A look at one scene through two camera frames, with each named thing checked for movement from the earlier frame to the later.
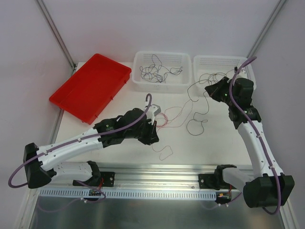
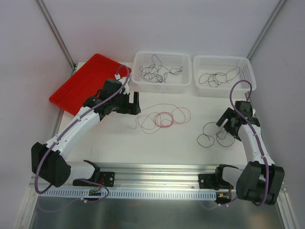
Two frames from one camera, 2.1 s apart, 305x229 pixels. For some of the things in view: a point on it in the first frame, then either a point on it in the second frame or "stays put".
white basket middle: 161,72 stays put
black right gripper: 219,88 to 231,122
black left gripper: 149,133 to 130,104
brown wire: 196,112 to 210,130
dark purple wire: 155,73 stays put
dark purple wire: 154,73 stays put
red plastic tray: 86,93 stays put
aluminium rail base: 159,176 stays put
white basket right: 208,70 stays put
